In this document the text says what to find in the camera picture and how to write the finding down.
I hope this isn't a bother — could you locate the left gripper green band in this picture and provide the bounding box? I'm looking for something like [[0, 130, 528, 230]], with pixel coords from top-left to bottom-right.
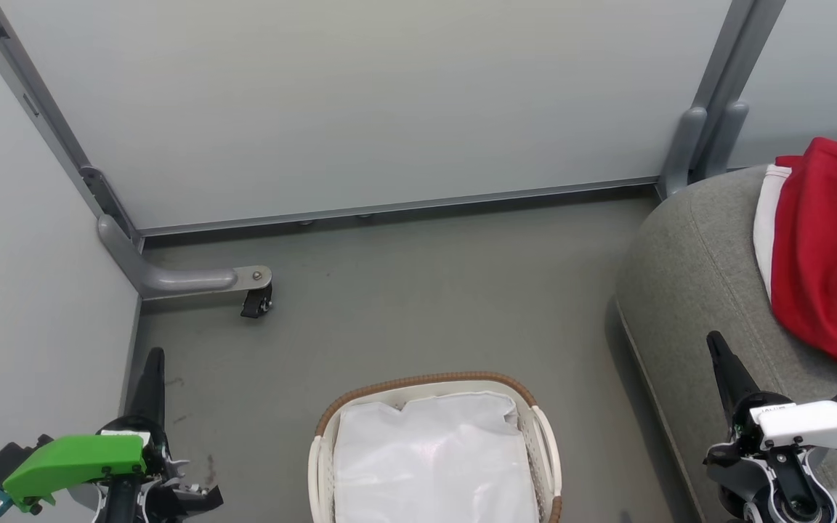
[[0, 346, 225, 522]]

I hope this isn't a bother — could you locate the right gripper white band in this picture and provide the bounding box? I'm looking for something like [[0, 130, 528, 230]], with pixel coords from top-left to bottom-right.
[[704, 331, 837, 471]]

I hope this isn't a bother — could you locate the red garment white striped trim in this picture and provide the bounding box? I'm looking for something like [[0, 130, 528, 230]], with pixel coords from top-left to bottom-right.
[[753, 136, 837, 376]]

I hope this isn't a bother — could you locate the white laundry basket woven rim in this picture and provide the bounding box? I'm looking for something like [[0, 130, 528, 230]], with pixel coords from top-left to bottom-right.
[[307, 371, 564, 523]]

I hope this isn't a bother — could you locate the white cloth basket liner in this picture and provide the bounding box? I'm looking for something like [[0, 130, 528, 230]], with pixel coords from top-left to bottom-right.
[[333, 391, 540, 523]]

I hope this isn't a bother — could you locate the grey fabric sofa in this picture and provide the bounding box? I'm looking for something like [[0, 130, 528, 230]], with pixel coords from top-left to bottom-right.
[[614, 148, 837, 523]]

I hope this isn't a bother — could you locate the grey metal partition foot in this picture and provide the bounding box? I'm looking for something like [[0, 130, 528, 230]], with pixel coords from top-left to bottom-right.
[[97, 214, 273, 301]]

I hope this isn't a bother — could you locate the black caster wheel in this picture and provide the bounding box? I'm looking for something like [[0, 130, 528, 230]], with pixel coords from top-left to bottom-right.
[[240, 283, 275, 320]]

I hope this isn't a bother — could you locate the grey partition post with feet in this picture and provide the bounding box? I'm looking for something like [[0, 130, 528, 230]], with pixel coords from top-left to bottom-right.
[[654, 0, 787, 201]]

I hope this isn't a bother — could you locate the grey partition bottom rail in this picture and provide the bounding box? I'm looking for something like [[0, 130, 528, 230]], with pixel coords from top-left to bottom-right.
[[138, 176, 660, 238]]

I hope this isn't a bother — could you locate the grey partition corner post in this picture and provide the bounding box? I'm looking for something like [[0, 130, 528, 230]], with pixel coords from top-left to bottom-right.
[[0, 0, 145, 252]]

